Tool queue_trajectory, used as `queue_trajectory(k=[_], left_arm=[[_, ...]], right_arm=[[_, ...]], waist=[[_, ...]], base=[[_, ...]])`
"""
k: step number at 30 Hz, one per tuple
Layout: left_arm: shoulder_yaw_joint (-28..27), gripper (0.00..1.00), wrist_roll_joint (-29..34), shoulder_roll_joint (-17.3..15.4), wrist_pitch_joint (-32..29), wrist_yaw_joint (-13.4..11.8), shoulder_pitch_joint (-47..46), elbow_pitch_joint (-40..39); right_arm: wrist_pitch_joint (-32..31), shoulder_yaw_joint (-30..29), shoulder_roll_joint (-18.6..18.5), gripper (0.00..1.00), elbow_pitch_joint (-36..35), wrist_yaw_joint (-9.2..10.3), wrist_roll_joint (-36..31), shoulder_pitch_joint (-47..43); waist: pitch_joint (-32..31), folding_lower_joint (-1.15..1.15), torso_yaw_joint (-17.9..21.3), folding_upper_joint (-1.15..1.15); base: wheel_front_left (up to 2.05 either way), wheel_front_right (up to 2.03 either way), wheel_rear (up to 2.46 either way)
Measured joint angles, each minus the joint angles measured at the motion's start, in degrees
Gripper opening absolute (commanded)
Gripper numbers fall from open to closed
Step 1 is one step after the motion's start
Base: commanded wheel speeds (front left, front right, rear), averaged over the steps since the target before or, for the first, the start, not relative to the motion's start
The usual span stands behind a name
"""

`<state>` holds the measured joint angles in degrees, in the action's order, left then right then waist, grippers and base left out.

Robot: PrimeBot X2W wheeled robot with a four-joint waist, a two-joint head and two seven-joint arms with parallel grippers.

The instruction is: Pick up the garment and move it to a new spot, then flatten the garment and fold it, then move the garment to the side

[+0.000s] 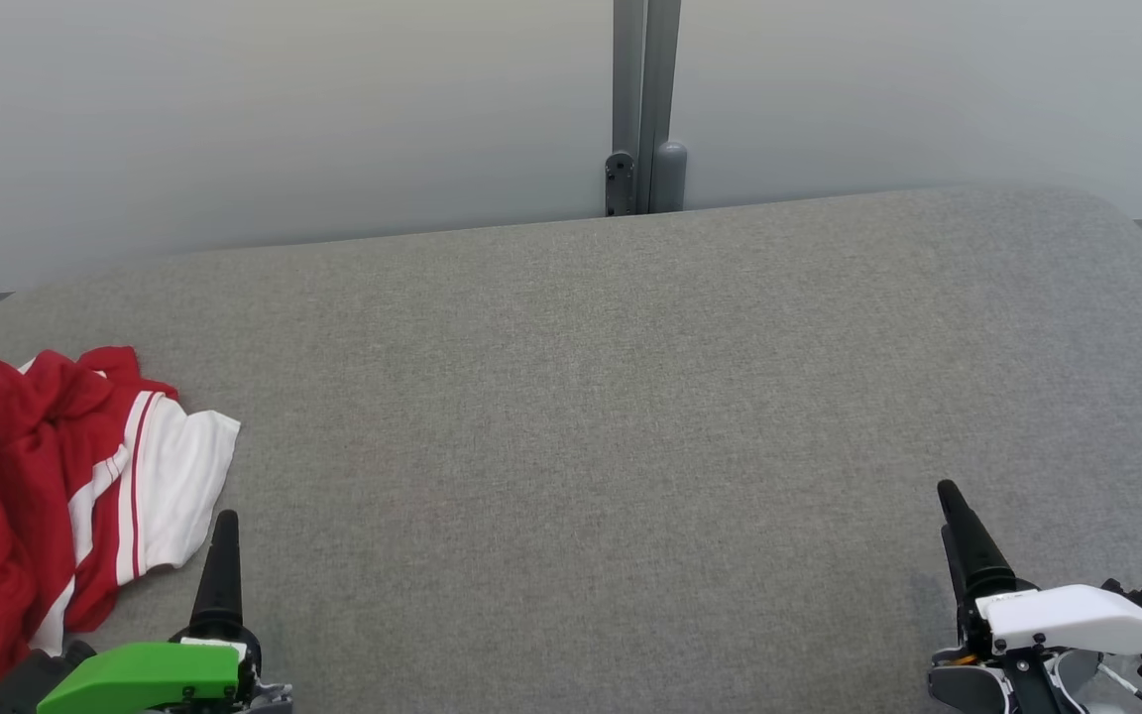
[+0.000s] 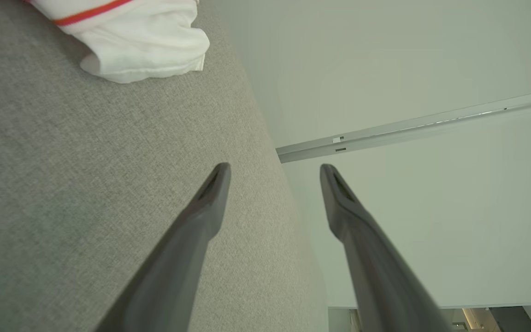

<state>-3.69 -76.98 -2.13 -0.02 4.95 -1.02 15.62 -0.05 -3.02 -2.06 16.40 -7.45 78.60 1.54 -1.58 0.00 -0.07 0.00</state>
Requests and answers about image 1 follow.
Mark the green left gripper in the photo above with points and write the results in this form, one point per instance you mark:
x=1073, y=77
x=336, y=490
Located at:
x=135, y=679

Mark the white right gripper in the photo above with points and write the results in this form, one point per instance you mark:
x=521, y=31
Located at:
x=1067, y=620

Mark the red white basketball jersey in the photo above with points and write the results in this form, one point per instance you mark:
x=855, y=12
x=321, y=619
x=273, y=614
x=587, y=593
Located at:
x=184, y=476

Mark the grey fabric sofa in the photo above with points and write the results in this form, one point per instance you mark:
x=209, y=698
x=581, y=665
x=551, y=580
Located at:
x=630, y=446

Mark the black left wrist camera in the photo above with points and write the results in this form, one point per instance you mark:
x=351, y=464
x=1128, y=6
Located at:
x=31, y=679

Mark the grey metal partition post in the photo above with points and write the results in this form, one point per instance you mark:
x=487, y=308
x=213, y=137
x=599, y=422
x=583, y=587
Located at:
x=642, y=99

